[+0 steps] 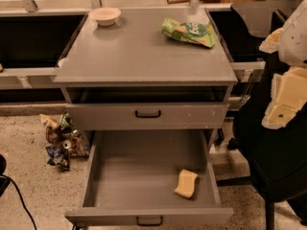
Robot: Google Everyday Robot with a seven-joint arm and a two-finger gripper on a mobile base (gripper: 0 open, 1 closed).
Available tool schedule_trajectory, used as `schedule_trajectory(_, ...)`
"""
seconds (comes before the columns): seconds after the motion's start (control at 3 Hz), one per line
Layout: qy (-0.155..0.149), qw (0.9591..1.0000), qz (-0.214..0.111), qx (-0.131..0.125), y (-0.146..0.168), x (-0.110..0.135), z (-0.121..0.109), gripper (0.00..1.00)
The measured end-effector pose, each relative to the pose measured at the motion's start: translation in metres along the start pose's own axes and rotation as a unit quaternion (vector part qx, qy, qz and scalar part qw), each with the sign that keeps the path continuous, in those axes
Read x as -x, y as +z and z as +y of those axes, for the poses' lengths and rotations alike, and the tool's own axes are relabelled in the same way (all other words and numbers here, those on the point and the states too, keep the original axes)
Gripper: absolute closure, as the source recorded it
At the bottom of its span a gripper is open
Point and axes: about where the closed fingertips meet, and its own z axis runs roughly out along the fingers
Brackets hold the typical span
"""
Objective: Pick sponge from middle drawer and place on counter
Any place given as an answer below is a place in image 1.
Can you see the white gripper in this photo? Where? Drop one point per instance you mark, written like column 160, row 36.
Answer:
column 295, row 38

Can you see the yellow sponge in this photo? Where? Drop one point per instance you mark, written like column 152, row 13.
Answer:
column 186, row 183

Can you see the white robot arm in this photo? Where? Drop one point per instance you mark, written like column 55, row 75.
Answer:
column 292, row 48

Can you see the closed grey upper drawer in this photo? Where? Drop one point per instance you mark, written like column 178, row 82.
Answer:
column 120, row 116

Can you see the grey drawer cabinet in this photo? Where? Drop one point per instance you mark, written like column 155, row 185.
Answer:
column 133, row 62

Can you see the open grey middle drawer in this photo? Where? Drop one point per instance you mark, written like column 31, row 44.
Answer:
column 134, row 173

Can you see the black office chair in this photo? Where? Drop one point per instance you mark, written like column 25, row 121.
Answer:
column 277, row 158

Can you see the green chip bag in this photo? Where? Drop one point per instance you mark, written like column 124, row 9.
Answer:
column 191, row 32

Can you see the wooden stick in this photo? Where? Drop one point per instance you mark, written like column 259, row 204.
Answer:
column 177, row 1

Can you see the white bowl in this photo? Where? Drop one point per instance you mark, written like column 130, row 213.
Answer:
column 105, row 16

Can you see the pile of snack trash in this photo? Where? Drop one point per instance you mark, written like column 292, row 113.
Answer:
column 63, row 133

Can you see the dark blue snack bag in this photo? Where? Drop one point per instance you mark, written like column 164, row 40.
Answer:
column 58, row 157

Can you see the black upper drawer handle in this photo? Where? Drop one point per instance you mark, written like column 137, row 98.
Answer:
column 150, row 115

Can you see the black drawer handle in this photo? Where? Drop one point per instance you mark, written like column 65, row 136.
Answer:
column 149, row 221
column 150, row 115

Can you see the black lower drawer handle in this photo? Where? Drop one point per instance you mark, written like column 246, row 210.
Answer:
column 149, row 221

